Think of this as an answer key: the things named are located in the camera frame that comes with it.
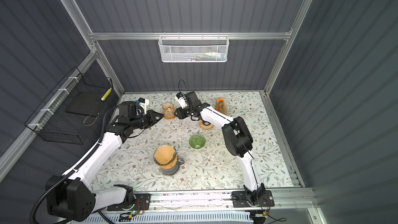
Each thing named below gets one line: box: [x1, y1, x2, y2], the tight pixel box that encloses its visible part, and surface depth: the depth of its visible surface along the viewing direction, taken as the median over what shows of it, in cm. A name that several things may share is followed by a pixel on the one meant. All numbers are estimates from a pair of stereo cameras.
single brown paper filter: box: [153, 145, 178, 170], surface depth 76 cm
